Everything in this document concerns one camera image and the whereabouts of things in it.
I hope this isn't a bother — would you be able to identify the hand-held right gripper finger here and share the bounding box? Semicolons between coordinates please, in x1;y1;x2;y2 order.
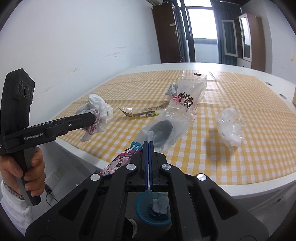
150;141;270;241
25;141;149;241

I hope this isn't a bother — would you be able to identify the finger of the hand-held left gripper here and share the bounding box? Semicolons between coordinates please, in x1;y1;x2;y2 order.
49;112;97;138

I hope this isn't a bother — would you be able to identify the small colourful printed wrapper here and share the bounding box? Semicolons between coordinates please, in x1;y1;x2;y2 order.
99;141;145;177

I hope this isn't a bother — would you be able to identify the white pink plastic bag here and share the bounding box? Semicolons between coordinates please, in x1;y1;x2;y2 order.
80;93;114;142

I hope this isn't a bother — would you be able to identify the blue plastic mesh basket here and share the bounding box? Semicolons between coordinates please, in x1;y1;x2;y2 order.
135;192;173;226

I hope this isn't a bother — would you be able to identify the brown yellow strip wrapper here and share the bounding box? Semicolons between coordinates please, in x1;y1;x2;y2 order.
117;102;170;118

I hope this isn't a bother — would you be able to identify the grey plastic wrapper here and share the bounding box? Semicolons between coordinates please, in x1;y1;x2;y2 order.
164;83;180;96

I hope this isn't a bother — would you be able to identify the clear bag with red print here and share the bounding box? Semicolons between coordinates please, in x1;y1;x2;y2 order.
139;72;208;154

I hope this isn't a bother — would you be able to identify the clear plastic wrap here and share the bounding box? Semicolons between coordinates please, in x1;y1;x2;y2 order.
216;107;245;149

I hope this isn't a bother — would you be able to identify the person's left forearm white sleeve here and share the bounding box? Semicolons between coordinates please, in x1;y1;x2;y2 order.
0;179;35;235

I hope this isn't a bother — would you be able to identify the person's left hand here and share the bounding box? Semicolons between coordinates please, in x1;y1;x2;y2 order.
0;147;46;197

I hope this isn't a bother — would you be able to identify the person's left white shoe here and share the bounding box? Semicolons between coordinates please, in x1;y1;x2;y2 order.
126;218;138;239

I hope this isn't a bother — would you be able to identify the silver wristwatch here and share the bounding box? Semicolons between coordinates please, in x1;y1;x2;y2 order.
2;181;25;200

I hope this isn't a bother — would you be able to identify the yellow checkered tablecloth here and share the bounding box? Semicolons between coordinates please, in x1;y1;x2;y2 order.
53;69;296;186

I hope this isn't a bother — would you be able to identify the white table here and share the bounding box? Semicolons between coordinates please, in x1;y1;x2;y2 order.
47;62;296;216

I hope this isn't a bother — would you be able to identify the dark brown wardrobe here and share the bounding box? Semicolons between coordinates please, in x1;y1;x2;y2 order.
152;3;185;64

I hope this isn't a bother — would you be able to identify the glass balcony door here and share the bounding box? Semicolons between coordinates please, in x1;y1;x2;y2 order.
178;0;219;63

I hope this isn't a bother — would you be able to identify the wooden glass-door cabinet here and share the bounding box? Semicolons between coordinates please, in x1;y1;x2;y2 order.
221;13;266;72

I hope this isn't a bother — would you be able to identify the dark blue curtain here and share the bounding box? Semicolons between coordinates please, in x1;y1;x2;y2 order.
211;0;242;65

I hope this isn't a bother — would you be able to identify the white wall socket plate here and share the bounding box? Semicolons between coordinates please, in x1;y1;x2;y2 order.
47;169;62;186

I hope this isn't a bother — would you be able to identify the black plug with cable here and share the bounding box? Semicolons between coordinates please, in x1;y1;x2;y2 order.
45;185;59;204

